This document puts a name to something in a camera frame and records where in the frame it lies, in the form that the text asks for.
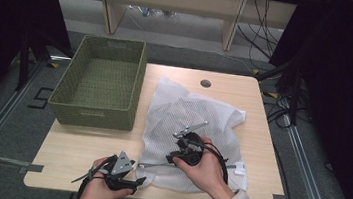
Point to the person's left hand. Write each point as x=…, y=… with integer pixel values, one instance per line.
x=96, y=194

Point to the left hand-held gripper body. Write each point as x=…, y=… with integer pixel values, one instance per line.
x=121, y=165

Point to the green woven basket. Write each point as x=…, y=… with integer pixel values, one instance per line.
x=106, y=81

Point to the person's right hand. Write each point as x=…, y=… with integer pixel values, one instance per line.
x=209, y=173

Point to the white mesh laundry bag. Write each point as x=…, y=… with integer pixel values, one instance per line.
x=169, y=112

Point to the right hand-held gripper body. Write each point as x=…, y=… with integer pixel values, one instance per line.
x=192, y=148

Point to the clear plastic bag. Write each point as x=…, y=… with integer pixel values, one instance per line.
x=151, y=11

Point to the black metal stand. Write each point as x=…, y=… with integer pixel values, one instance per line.
x=295, y=93
x=23, y=62

